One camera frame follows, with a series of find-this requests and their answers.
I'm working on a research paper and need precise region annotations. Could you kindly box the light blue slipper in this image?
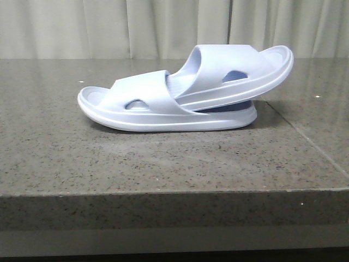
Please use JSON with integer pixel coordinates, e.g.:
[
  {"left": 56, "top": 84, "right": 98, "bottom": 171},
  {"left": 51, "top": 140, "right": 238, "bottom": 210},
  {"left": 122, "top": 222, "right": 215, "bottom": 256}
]
[{"left": 77, "top": 70, "right": 257, "bottom": 132}]

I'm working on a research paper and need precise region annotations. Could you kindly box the light blue slipper inserted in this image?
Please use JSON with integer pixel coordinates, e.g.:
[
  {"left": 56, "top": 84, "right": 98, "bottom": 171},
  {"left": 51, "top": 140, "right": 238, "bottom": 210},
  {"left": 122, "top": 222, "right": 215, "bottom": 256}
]
[{"left": 166, "top": 44, "right": 294, "bottom": 111}]

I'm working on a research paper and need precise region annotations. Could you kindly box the beige pleated curtain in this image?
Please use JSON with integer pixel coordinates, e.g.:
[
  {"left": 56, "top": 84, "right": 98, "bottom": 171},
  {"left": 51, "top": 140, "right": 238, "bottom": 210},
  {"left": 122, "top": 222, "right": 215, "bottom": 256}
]
[{"left": 1, "top": 1, "right": 348, "bottom": 59}]

